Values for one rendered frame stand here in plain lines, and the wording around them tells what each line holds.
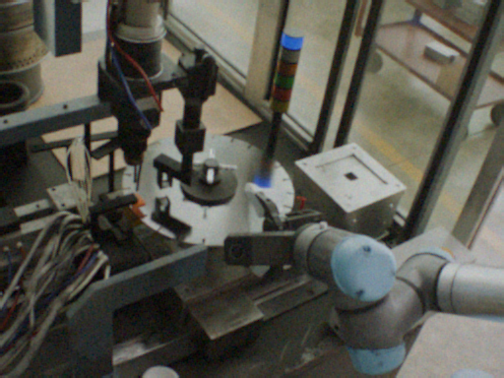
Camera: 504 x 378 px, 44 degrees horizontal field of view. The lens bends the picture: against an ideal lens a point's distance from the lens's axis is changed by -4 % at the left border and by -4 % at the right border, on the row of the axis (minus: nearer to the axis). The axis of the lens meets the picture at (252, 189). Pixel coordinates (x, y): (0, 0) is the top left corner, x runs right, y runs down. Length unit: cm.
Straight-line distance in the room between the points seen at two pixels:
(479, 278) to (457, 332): 159
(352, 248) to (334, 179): 63
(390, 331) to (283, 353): 44
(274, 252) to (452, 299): 26
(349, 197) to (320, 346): 32
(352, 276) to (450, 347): 165
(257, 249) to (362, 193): 50
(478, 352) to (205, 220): 149
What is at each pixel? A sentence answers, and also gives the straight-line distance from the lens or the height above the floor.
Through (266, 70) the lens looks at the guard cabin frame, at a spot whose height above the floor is 88.
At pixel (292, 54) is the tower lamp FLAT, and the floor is 112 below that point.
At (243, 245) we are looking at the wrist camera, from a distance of 95.
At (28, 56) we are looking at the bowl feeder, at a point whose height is 93.
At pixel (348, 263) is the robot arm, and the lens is 79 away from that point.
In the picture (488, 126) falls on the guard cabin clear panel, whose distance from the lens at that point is 132.
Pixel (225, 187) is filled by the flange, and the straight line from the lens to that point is 124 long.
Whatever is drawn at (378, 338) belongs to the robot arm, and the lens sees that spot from 86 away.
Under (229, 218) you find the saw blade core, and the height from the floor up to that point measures 95.
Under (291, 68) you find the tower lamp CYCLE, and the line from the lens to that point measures 140.
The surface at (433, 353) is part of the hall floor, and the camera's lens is 237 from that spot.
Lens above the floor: 176
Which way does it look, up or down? 40 degrees down
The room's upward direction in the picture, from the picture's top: 11 degrees clockwise
